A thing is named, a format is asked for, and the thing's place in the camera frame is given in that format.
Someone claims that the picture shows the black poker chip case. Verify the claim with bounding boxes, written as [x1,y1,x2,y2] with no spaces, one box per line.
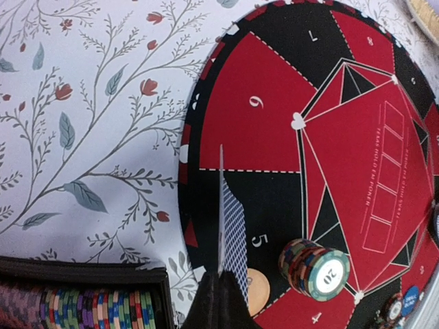
[1,257,174,328]

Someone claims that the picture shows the poker chip row right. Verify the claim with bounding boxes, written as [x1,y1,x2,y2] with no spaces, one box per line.
[1,285,158,329]

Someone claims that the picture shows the woven bamboo tray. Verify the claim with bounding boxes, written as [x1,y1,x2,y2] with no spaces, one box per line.
[409,0,438,28]

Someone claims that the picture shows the round red black poker mat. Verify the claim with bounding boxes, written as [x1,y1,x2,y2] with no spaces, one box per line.
[178,1,438,328]

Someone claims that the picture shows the orange big blind button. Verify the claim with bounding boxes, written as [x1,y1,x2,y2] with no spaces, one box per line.
[248,268,270,317]

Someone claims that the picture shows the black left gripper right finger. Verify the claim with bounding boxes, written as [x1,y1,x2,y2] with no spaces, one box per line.
[219,271,257,329]

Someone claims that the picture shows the poker chip stack red top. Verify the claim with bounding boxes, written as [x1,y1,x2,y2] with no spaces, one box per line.
[375,293,403,328]

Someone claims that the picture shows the blue backed playing card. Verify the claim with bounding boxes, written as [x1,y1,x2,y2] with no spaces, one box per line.
[217,145,248,305]

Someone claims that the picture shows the poker chip stack twenty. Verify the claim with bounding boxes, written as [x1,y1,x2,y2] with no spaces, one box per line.
[278,239,351,302]

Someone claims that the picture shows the floral table cloth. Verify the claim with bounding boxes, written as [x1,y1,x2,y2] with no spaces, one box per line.
[0,0,439,302]

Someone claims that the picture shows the blue small blind button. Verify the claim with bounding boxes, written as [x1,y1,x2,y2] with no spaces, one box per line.
[401,286,420,317]

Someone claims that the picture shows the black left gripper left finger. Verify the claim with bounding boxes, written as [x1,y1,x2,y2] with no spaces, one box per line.
[182,272,220,329]

